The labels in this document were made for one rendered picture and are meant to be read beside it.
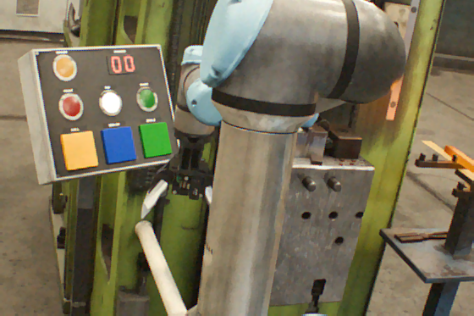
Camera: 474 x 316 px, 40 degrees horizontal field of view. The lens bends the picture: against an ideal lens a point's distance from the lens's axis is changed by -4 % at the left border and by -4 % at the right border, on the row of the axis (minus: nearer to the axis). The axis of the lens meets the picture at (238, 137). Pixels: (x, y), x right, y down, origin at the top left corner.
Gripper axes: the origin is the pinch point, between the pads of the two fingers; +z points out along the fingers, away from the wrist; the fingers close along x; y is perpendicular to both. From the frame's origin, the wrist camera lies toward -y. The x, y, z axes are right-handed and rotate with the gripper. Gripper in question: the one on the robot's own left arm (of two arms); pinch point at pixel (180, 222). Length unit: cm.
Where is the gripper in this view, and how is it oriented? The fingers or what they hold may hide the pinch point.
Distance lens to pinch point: 133.5
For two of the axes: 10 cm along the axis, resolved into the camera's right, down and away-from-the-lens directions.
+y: 0.5, 3.3, -9.4
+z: -1.6, 9.3, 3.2
